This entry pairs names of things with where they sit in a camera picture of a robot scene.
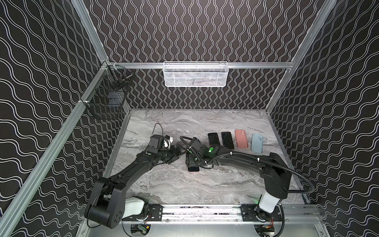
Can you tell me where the white wire basket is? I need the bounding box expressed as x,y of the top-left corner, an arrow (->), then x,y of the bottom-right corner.
162,61 -> 229,87

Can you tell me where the black smartphone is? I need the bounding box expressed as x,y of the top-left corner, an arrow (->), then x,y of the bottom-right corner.
221,131 -> 235,150

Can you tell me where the aluminium front rail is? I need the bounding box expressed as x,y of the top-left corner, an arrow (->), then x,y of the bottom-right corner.
126,202 -> 321,224

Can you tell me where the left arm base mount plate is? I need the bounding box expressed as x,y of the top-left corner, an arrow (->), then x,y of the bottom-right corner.
122,204 -> 163,222

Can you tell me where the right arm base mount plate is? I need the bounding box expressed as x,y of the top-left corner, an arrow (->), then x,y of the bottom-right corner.
240,204 -> 283,223

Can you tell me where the black wire basket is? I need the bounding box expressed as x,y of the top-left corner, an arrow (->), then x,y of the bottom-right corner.
85,65 -> 134,120

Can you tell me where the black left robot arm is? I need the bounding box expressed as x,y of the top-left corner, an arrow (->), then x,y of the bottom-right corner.
84,134 -> 183,229

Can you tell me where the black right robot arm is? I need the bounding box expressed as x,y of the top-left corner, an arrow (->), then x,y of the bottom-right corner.
180,136 -> 315,213

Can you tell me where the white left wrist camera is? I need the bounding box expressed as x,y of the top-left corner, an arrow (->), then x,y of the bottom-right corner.
163,135 -> 173,148

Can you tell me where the black corrugated cable conduit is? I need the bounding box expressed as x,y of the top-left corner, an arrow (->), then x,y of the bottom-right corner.
179,135 -> 316,195

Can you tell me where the black phone pink case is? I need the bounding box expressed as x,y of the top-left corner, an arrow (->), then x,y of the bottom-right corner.
186,153 -> 200,172

